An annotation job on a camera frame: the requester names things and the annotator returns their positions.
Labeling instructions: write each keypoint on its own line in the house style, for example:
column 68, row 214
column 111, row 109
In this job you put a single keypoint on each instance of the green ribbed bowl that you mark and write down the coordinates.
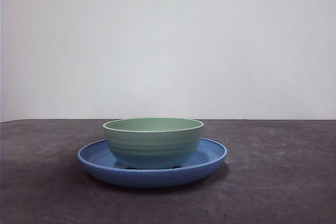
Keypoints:
column 152, row 150

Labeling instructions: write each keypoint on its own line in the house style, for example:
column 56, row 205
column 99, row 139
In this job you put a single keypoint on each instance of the blue round plate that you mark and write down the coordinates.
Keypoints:
column 147, row 179

